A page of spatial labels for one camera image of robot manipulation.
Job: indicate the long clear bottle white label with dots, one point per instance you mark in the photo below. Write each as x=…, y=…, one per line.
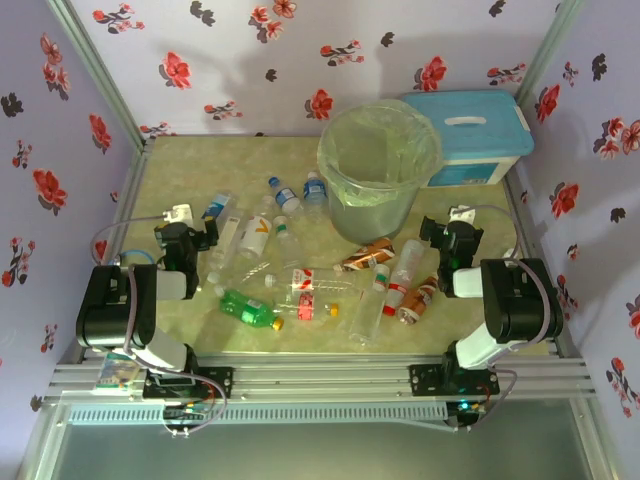
x=226, y=237

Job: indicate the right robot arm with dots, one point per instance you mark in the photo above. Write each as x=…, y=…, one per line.
x=520, y=300

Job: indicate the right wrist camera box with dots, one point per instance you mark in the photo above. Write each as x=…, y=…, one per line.
x=462, y=214

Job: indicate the frosted bottle red cap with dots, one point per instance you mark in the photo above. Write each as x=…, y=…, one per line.
x=405, y=270

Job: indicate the green-cap clear small bottle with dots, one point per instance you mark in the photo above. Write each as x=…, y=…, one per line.
x=287, y=242

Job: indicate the wide aluminium base rail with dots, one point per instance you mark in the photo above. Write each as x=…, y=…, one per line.
x=320, y=372

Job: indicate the tall clear bottle green cap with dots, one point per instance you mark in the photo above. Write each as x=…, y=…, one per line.
x=370, y=310

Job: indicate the storage box with blue lid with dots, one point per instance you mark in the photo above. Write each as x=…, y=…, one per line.
x=500, y=140

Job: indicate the white-cap blue-label small bottle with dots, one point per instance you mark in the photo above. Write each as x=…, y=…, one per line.
x=315, y=190

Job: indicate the clear plastic packet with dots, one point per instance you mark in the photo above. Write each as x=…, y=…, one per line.
x=117, y=370

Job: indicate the blue-cap blue-label small bottle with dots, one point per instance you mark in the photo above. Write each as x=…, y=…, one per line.
x=287, y=196

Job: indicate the clear bottle blue-white label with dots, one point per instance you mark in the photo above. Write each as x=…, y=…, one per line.
x=216, y=206

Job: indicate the clear bottle red-white label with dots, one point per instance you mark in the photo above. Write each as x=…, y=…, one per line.
x=302, y=280

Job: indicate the white-cap clear small bottle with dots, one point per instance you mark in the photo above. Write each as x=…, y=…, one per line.
x=267, y=205

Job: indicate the crushed clear unlabelled bottle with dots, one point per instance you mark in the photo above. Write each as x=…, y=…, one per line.
x=255, y=270

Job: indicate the clear bottle red label yellow cap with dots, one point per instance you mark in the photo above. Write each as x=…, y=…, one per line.
x=306, y=306

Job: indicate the green bottle yellow cap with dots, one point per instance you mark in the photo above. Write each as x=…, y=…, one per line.
x=245, y=306

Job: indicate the white-label bottle yellow mark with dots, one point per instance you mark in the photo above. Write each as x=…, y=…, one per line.
x=254, y=232

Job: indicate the aluminium frame post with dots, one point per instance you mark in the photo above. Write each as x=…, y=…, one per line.
x=95, y=65
x=547, y=45

